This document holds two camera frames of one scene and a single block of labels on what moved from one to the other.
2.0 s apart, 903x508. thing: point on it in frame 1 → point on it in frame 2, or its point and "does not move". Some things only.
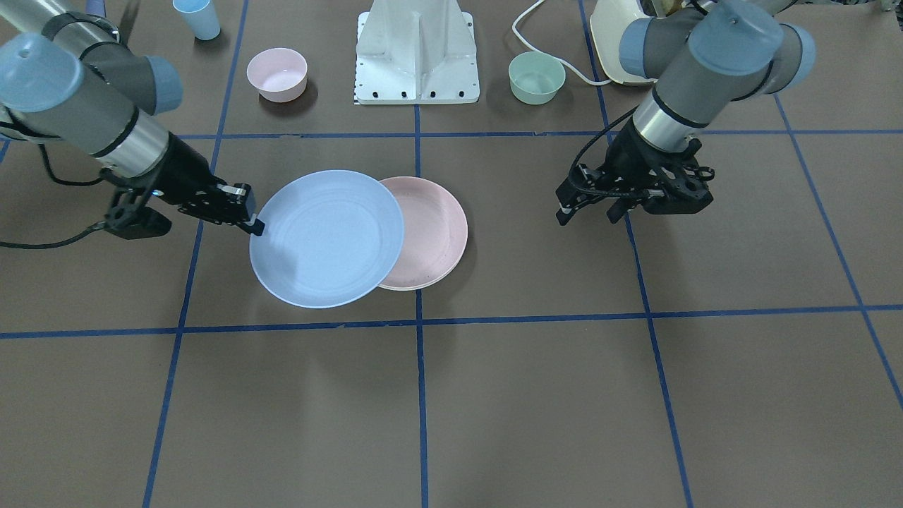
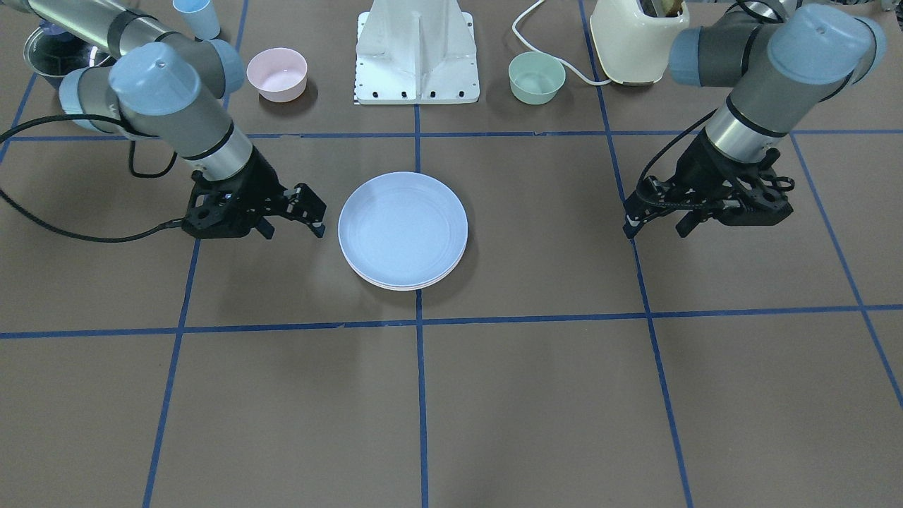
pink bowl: (279, 74) does not move
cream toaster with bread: (607, 20) does not move
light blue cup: (201, 16) does not move
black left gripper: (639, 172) → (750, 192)
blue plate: (331, 238) → (403, 227)
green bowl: (535, 77) does not move
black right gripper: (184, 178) → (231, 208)
